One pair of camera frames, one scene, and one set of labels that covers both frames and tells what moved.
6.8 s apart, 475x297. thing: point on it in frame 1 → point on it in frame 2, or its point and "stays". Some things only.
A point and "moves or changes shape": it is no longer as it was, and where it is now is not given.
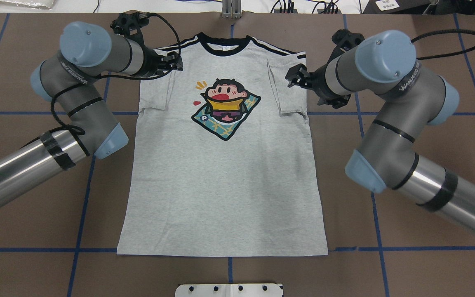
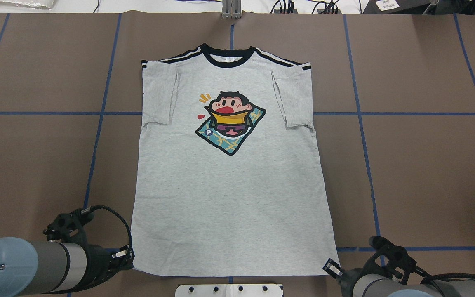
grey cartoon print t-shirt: [222, 162] moves or changes shape
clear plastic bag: [44, 4] stays
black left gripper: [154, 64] → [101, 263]
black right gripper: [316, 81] → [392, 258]
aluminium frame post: [231, 9] stays
